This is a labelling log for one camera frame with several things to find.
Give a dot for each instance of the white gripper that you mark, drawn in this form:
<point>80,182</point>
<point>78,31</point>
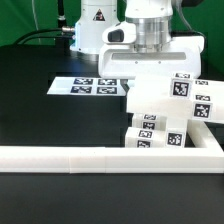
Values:
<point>181,54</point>

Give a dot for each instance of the white chair back frame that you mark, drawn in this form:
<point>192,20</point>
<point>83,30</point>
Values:
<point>151,95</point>

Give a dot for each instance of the small white marker block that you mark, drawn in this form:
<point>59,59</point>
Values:
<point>152,122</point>

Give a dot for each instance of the white chair seat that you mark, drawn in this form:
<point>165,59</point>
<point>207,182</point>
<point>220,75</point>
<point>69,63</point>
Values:
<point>175,132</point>

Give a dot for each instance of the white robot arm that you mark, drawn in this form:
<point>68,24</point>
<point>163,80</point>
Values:
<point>142,44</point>

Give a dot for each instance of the white marker base sheet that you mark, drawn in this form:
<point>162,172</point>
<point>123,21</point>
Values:
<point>88,86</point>

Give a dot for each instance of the white U-shaped obstacle frame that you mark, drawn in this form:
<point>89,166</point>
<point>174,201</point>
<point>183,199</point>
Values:
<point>206,157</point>

